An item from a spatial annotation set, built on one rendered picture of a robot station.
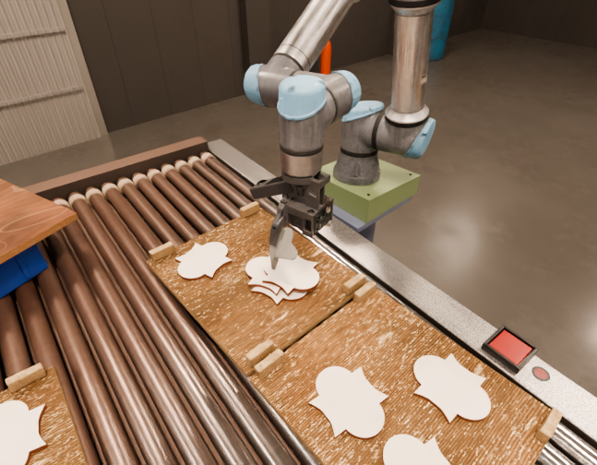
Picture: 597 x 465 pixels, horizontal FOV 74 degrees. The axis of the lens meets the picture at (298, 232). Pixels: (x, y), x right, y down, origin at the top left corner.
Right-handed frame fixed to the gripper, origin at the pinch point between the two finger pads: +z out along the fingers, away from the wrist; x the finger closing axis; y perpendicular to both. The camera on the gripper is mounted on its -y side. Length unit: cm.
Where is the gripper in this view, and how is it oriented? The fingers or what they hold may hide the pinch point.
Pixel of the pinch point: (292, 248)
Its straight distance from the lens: 84.1
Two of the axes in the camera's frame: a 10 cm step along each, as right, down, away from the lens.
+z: 0.0, 7.8, 6.2
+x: 5.8, -5.1, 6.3
